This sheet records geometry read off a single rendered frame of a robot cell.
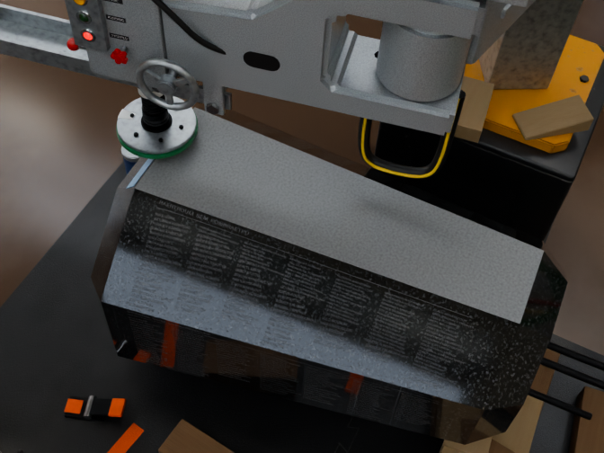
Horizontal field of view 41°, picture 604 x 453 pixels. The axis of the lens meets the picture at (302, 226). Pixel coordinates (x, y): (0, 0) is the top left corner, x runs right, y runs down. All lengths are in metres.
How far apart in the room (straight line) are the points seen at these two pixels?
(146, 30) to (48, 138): 1.64
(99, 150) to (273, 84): 1.61
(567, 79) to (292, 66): 1.10
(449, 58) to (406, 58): 0.09
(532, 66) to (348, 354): 1.01
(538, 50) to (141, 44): 1.15
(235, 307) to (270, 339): 0.12
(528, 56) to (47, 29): 1.33
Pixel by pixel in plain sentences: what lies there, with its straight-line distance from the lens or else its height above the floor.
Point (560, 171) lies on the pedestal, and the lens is 2.42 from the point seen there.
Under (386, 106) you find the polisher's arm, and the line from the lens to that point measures 1.80.
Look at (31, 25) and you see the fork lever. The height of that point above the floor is 1.06.
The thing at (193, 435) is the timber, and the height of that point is 0.14.
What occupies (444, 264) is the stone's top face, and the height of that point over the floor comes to 0.80.
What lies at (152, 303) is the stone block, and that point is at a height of 0.61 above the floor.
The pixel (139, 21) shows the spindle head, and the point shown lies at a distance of 1.84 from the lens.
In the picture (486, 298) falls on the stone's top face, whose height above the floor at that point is 0.80.
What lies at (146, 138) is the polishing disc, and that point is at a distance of 2.20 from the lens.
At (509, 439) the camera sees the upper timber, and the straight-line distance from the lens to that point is 2.54.
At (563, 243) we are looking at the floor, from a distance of 3.22.
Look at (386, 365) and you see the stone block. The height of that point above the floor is 0.65.
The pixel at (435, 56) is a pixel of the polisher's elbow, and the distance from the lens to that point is 1.70.
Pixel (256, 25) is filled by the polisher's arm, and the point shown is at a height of 1.36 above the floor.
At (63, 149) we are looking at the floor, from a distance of 3.38.
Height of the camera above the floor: 2.48
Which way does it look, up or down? 54 degrees down
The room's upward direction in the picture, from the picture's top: 4 degrees clockwise
